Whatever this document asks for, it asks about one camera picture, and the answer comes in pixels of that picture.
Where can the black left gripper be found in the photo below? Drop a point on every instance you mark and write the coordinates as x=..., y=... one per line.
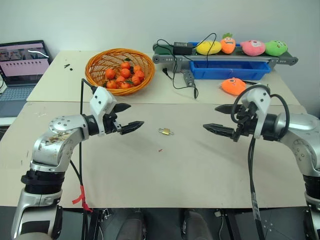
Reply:
x=110, y=124

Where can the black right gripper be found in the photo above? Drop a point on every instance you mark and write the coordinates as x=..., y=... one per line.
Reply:
x=244, y=121

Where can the small brass padlock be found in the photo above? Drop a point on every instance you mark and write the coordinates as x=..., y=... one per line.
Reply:
x=163, y=131

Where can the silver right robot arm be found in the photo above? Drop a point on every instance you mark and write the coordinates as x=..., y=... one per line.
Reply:
x=300, y=140

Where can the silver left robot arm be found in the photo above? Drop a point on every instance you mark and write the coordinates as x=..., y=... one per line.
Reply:
x=50, y=147

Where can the small orange tangerine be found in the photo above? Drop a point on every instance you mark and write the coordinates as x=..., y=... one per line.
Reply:
x=111, y=84
x=135, y=80
x=125, y=85
x=125, y=73
x=137, y=68
x=110, y=73
x=139, y=74
x=120, y=79
x=125, y=65

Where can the round orange plush toy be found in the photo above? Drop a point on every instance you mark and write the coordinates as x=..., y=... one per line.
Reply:
x=233, y=86

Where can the blue plastic bin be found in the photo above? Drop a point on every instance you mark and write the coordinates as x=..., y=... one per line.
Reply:
x=225, y=73

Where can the orange woven basket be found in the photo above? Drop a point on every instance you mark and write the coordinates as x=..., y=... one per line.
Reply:
x=100, y=62

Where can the yellow plush toy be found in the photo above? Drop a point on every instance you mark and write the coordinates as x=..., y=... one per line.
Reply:
x=208, y=47

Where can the orange carrot plush toy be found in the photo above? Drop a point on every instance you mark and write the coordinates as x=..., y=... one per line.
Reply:
x=228, y=45

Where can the pink plush toy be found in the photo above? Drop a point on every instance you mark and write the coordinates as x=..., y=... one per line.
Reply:
x=253, y=47

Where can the black power adapter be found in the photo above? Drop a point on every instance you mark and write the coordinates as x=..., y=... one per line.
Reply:
x=183, y=47

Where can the green plush toy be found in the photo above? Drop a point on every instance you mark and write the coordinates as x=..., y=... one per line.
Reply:
x=275, y=47

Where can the grey laptop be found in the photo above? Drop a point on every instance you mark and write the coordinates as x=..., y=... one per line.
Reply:
x=22, y=67

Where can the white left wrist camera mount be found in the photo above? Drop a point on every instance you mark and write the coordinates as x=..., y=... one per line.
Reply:
x=101, y=101

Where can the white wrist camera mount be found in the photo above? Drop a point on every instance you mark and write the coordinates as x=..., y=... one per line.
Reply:
x=260, y=100
x=101, y=101

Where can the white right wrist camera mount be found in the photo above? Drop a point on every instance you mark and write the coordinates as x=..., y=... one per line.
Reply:
x=260, y=100

